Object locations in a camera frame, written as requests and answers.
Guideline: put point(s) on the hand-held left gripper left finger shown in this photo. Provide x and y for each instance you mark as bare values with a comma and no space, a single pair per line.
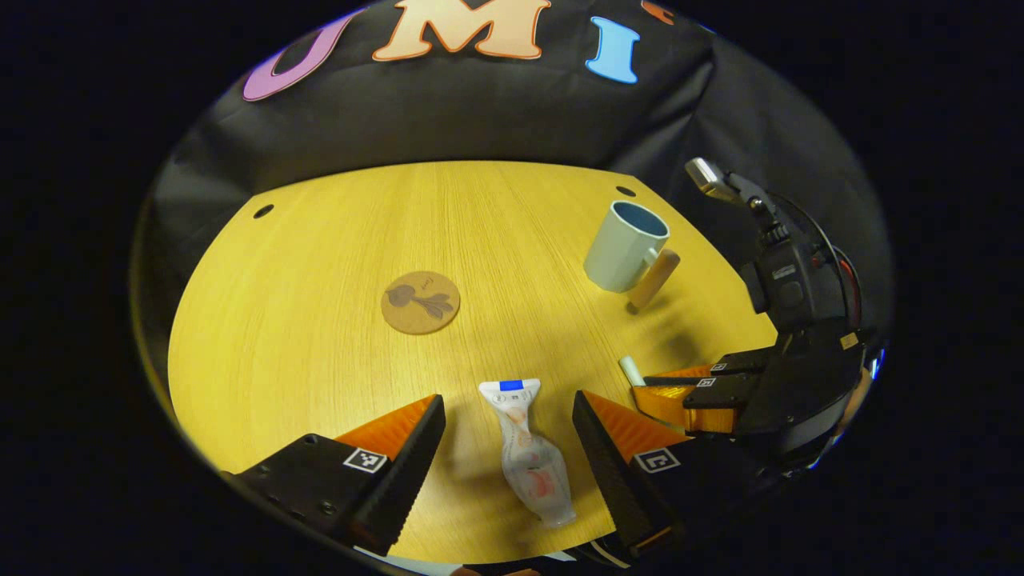
408,472

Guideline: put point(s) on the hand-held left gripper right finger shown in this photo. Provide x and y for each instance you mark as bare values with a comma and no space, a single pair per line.
612,464

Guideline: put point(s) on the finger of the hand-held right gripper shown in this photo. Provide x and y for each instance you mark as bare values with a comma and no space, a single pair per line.
728,392
740,366

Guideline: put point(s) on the white toothpaste tube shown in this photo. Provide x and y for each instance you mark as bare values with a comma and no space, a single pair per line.
532,468

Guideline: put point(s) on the pale green toothbrush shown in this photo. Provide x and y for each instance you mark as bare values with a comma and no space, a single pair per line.
631,370

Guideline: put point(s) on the round cork coaster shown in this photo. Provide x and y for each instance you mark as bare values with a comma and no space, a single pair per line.
421,302

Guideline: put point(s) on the wooden desktop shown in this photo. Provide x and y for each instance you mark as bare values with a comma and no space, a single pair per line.
320,360

